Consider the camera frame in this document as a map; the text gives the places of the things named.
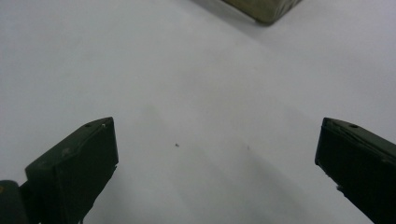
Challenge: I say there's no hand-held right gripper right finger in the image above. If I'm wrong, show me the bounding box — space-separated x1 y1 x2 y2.
314 117 396 224

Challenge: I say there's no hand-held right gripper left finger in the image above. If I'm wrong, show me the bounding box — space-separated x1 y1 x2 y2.
24 117 120 224

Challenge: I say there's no wire mesh basket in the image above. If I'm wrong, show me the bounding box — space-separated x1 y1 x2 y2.
221 0 304 26

